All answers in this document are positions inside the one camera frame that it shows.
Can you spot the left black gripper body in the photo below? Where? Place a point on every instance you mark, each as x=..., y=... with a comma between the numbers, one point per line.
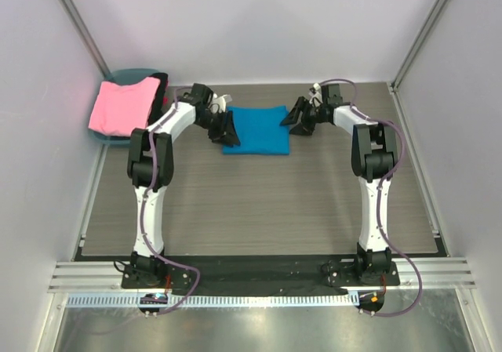
x=219, y=124

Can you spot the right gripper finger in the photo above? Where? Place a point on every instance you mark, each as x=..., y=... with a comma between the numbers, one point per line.
x=303, y=129
x=293, y=116

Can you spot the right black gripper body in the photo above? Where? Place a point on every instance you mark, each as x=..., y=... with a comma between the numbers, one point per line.
x=310, y=114

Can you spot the blue t shirt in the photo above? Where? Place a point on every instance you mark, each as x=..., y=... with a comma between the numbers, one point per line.
x=260, y=131

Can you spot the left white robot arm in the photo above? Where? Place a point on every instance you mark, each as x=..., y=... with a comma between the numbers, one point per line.
x=150, y=167

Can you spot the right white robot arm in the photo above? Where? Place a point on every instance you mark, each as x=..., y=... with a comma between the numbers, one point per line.
x=374, y=156

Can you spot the black and red folded clothes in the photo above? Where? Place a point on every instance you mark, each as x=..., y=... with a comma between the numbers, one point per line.
x=160, y=98

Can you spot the pink folded t shirt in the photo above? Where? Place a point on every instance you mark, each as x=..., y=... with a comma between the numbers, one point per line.
x=119, y=109

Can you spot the teal plastic basin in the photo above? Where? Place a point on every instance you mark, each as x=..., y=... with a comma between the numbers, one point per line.
x=122, y=77

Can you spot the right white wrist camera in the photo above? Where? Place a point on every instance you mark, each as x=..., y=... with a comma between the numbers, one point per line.
x=315, y=93

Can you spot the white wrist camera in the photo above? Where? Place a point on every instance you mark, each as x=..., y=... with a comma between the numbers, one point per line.
x=315, y=93
x=219, y=103

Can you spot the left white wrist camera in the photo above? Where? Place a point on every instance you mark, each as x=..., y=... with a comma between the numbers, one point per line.
x=219, y=103

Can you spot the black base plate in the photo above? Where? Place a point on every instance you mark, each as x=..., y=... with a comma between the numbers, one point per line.
x=254, y=276

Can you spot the aluminium frame rail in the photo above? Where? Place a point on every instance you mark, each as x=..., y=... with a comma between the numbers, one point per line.
x=444, y=272

